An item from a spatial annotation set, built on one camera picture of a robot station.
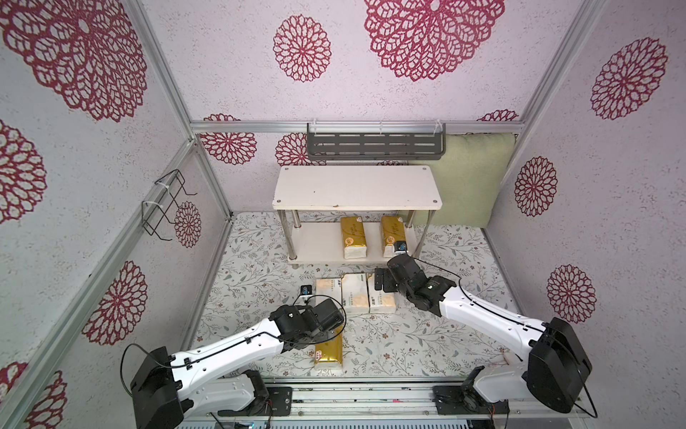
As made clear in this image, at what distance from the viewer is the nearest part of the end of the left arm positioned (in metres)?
0.52

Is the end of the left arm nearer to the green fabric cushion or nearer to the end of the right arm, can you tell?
the end of the right arm

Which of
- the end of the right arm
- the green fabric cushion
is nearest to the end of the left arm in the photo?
the end of the right arm
